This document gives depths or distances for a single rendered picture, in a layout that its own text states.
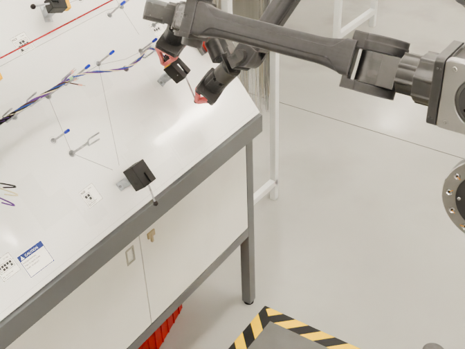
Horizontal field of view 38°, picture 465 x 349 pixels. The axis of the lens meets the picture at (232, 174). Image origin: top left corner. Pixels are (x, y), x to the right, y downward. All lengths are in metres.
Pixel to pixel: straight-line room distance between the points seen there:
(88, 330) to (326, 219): 1.55
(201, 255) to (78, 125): 0.68
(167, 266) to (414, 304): 1.12
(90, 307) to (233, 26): 0.93
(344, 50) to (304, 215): 2.04
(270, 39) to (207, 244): 1.15
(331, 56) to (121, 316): 1.10
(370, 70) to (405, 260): 1.89
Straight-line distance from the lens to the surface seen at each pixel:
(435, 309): 2.82
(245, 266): 2.62
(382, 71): 1.18
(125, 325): 2.06
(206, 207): 2.18
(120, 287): 1.96
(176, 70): 1.95
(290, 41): 1.23
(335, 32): 4.64
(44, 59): 1.85
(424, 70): 1.14
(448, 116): 1.15
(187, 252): 2.18
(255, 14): 2.91
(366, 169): 3.53
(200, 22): 1.29
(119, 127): 1.88
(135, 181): 1.75
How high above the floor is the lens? 1.97
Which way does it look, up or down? 35 degrees down
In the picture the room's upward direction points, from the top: 2 degrees counter-clockwise
